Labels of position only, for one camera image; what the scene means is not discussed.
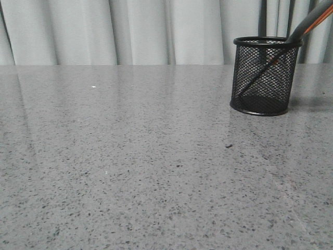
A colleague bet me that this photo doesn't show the grey orange handled scissors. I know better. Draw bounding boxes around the grey orange handled scissors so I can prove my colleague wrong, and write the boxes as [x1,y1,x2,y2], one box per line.
[238,1,332,98]

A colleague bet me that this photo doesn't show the black mesh pen bucket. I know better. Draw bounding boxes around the black mesh pen bucket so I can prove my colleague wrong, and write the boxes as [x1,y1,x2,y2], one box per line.
[230,36,303,116]

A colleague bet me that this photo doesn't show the grey pleated curtain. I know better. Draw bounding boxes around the grey pleated curtain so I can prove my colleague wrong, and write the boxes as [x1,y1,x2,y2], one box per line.
[1,1,318,66]

